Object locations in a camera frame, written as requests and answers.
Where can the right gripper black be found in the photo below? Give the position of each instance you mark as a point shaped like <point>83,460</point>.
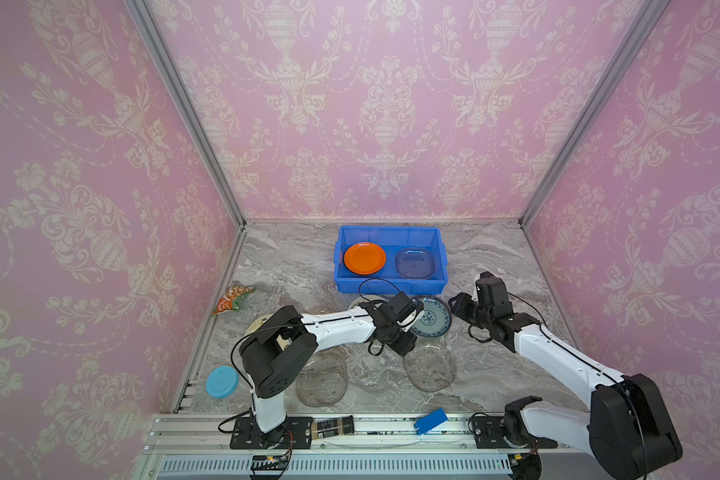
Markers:
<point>468,309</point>

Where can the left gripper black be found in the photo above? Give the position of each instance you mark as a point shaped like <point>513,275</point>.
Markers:
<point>408,345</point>

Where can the teal blue patterned plate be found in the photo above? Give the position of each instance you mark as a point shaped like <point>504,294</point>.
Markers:
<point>435,318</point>

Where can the clear glass plate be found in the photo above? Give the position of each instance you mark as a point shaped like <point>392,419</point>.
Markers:
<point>430,366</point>
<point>373,374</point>
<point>323,381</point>

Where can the pink tinted glass plate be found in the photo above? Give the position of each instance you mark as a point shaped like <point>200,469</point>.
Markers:
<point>415,263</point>

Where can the orange round plate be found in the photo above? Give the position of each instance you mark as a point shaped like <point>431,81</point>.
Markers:
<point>364,258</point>

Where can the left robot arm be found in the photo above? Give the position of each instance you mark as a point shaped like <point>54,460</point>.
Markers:
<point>274,355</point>

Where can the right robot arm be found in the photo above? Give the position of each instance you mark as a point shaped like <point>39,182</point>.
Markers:
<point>625,426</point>

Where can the blue plastic bin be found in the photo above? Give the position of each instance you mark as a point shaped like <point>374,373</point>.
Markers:
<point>392,239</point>

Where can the cream plate with black patch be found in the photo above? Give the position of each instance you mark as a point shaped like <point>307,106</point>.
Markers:
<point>360,302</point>

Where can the yellow floral plate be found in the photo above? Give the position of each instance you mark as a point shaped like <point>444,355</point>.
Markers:
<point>258,327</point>

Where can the green red snack packet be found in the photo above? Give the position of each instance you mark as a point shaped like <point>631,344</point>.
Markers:
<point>232,298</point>

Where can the light blue round lid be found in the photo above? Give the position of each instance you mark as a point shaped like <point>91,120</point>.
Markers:
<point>222,382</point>

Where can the small circuit board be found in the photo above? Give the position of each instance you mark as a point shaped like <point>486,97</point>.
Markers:
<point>270,463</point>

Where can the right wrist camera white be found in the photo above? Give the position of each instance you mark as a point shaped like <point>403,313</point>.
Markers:
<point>492,298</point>

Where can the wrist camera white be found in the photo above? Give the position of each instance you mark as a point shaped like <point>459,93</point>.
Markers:
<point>400,310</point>
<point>492,298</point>

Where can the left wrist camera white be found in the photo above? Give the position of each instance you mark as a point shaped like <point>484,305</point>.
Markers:
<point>400,310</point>

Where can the blue card on rail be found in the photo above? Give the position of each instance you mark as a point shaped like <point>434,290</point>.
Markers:
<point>430,422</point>

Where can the black cylinder on rail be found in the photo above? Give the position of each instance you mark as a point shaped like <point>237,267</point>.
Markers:
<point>327,428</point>

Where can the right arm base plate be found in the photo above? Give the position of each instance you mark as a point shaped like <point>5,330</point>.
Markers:
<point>490,432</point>

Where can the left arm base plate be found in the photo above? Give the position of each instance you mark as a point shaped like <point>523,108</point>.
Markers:
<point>294,433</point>

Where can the aluminium rail frame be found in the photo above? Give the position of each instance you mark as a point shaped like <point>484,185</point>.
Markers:
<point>384,446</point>

